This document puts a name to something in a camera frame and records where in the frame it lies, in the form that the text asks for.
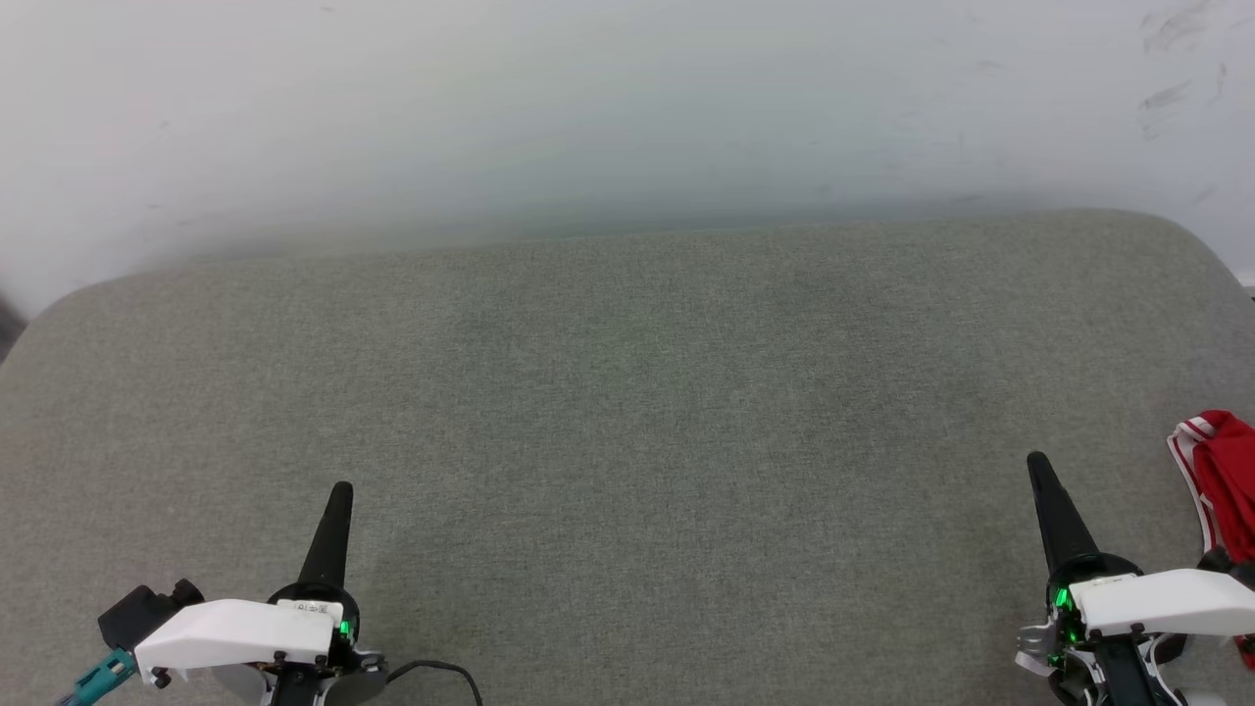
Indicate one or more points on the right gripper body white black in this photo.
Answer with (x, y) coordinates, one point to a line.
(1157, 603)

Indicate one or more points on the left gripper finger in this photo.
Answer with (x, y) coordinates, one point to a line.
(330, 549)

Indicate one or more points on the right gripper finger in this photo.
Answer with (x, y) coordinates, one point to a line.
(1061, 520)

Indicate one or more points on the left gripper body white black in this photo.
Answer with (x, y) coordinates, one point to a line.
(235, 632)

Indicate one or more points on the red Bulls basketball jersey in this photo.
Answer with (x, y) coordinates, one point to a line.
(1230, 471)

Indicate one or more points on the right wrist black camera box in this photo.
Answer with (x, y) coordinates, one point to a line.
(1226, 567)

